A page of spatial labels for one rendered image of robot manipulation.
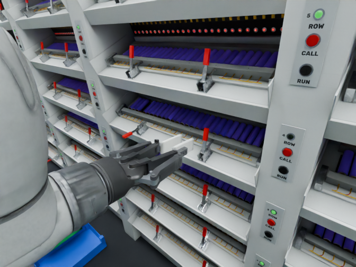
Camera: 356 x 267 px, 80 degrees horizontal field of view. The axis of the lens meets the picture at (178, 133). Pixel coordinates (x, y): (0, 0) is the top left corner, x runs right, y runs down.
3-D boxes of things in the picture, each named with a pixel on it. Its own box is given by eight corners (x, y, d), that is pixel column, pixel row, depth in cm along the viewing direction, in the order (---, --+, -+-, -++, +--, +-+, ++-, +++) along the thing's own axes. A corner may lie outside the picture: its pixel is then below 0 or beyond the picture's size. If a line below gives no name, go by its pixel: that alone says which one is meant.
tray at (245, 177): (257, 196, 52) (255, 176, 46) (114, 131, 88) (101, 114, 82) (286, 139, 61) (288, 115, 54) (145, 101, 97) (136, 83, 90)
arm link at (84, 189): (79, 246, 29) (116, 221, 33) (68, 190, 25) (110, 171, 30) (51, 213, 34) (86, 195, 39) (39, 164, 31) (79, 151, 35)
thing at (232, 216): (248, 247, 62) (245, 230, 52) (122, 169, 97) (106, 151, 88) (275, 190, 70) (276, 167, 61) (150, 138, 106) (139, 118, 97)
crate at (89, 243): (51, 294, 98) (44, 284, 94) (35, 266, 110) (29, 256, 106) (107, 246, 117) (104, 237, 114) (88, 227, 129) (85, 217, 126)
